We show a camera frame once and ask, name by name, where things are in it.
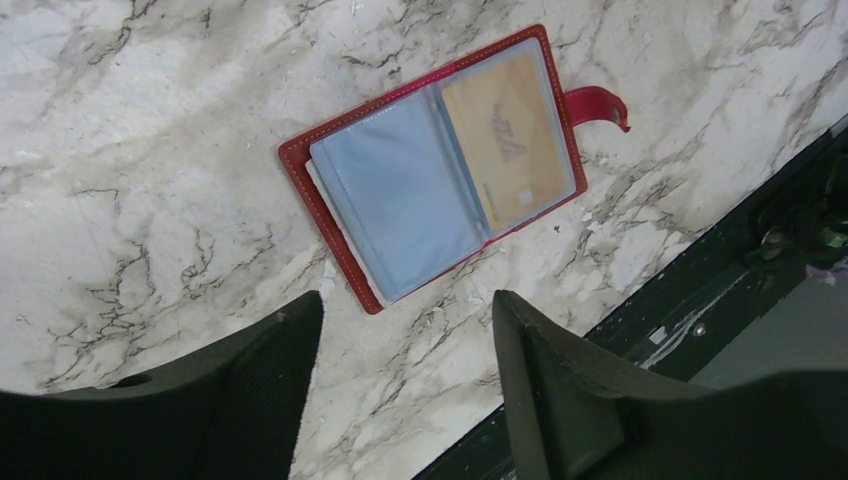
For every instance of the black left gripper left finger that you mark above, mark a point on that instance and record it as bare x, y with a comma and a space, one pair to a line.
230, 410

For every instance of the red leather card holder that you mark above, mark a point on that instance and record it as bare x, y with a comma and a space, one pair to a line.
389, 190

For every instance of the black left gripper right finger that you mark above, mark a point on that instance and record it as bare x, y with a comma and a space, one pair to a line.
576, 411

